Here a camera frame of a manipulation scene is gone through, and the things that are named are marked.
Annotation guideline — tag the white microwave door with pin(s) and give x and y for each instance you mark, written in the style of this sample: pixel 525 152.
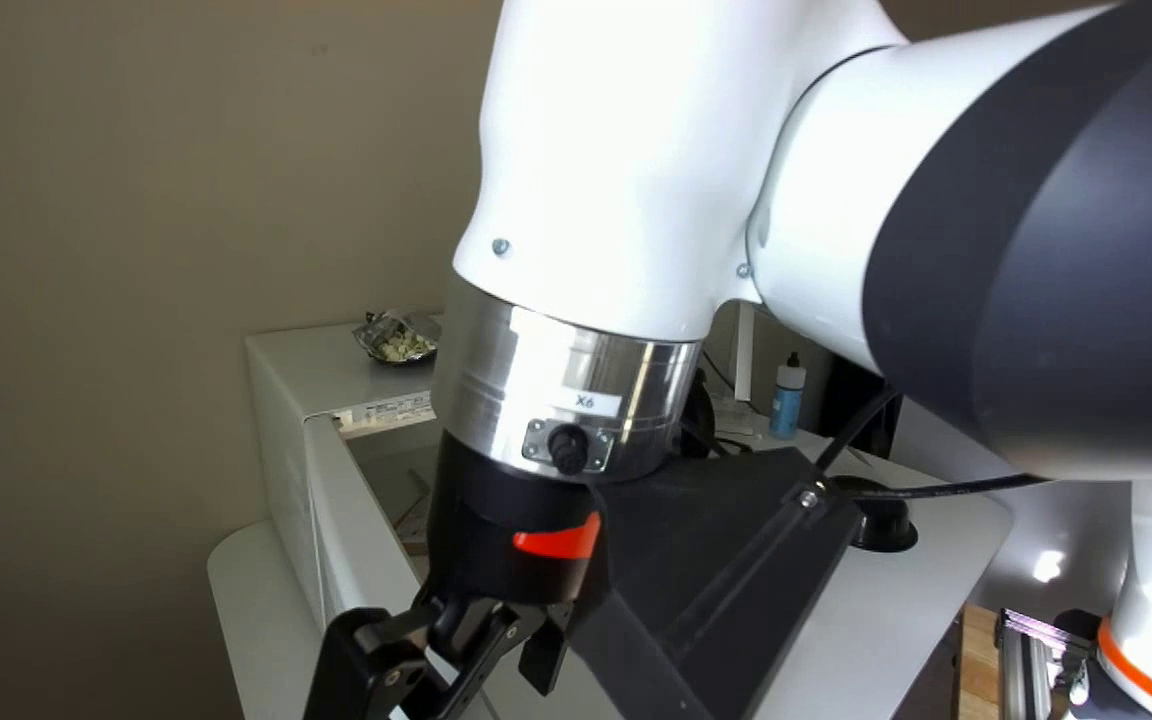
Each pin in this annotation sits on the white microwave door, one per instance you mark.
pixel 351 532

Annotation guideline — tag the white microwave oven body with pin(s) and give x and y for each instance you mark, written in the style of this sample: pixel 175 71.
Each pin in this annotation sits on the white microwave oven body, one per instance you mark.
pixel 299 380

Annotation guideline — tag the blue bottle with black cap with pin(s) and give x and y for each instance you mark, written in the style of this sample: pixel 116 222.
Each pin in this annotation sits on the blue bottle with black cap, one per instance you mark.
pixel 784 402

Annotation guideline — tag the black cylinder speaker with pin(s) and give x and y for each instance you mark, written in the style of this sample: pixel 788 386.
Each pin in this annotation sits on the black cylinder speaker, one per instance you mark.
pixel 844 402

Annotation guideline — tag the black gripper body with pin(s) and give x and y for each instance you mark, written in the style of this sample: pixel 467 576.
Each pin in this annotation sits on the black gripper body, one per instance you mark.
pixel 496 532

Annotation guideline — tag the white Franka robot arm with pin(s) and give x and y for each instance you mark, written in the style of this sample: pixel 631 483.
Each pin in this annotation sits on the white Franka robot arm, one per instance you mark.
pixel 631 161

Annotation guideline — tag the crumpled foil wrapper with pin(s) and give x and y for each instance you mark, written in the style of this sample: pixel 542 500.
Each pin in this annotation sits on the crumpled foil wrapper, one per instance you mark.
pixel 398 336

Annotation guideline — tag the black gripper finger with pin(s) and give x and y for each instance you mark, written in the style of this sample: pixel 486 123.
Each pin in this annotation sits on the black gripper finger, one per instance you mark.
pixel 545 645
pixel 362 667

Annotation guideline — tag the white board panel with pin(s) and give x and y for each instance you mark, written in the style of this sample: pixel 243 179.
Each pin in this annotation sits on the white board panel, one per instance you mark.
pixel 1068 532

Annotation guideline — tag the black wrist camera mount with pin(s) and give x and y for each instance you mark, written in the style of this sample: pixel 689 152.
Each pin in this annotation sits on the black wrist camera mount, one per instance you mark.
pixel 711 573

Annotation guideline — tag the wooden plank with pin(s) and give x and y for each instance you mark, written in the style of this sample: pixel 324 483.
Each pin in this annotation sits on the wooden plank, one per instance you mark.
pixel 978 667

